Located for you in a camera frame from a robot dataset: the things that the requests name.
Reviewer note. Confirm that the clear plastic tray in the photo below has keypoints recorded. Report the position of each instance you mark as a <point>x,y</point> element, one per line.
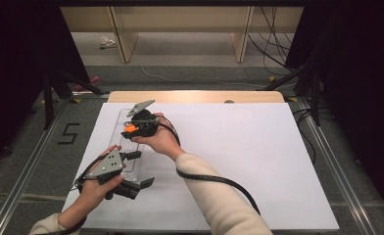
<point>121,143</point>

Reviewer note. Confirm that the pink object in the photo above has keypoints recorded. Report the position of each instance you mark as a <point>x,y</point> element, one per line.
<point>95,80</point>

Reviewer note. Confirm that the person's left hand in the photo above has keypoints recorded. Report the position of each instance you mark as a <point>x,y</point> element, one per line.
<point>92,196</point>

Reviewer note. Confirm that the white table mat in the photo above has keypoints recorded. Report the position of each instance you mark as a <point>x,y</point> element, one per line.
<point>245,156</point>

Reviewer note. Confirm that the light wooden shelf unit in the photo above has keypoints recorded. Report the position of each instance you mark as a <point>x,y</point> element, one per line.
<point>180,19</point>

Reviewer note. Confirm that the white crumpled cloth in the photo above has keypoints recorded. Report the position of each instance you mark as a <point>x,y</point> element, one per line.
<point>107,42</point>

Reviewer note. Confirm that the black metal stand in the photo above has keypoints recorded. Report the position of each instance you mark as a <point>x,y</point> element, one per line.
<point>48,104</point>
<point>315,98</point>

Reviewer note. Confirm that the light wooden table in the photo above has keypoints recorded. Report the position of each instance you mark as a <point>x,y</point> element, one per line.
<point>186,97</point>

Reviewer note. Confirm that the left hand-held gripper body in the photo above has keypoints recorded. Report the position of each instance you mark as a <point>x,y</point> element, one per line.
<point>106,164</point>

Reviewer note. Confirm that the person's right hand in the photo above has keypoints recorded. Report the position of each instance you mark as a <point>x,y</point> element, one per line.
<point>162,140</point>

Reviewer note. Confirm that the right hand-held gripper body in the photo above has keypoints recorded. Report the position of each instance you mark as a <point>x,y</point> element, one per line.
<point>146,125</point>

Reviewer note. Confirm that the black curtain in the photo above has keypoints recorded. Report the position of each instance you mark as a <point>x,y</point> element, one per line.
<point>13,65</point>
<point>360,81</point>

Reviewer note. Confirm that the metal floor rail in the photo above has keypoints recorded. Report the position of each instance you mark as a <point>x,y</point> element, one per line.
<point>337,169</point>
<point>28,171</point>

